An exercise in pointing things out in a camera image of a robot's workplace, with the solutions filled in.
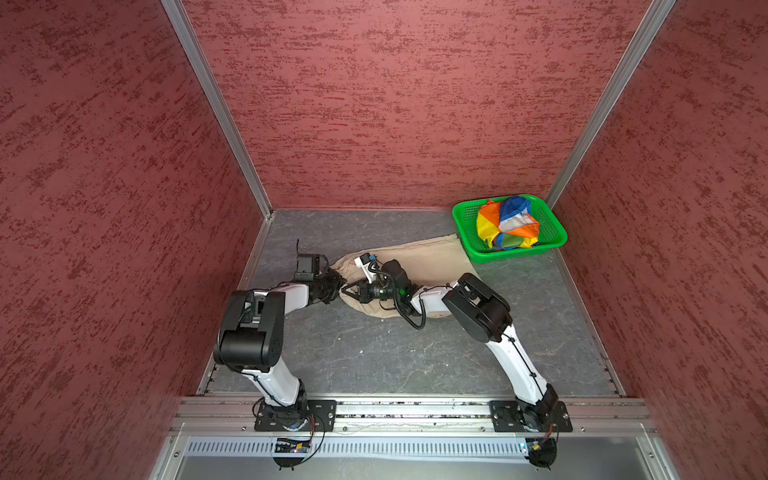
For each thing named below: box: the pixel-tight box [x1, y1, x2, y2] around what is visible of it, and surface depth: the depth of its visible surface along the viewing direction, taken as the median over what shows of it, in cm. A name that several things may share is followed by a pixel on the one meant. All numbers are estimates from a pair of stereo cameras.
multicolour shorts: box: [476, 196, 540, 250], surface depth 102 cm
